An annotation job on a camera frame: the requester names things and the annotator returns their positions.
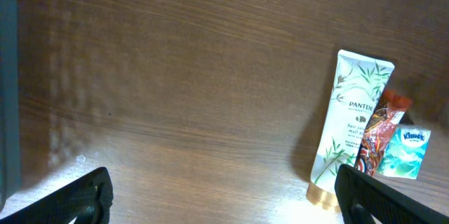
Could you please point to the teal Kleenex tissue pack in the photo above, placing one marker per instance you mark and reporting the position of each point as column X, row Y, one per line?
column 405, row 152

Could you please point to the grey plastic mesh basket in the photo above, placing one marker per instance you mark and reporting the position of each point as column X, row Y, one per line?
column 10, row 125

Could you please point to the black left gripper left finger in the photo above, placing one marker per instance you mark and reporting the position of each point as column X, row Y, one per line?
column 86, row 200

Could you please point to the white Pantene cream tube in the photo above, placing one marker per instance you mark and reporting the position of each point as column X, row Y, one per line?
column 357, row 87

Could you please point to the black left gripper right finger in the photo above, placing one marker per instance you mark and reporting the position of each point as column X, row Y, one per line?
column 363, row 199

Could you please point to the orange snack packet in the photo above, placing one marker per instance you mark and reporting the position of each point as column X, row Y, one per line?
column 380, row 129

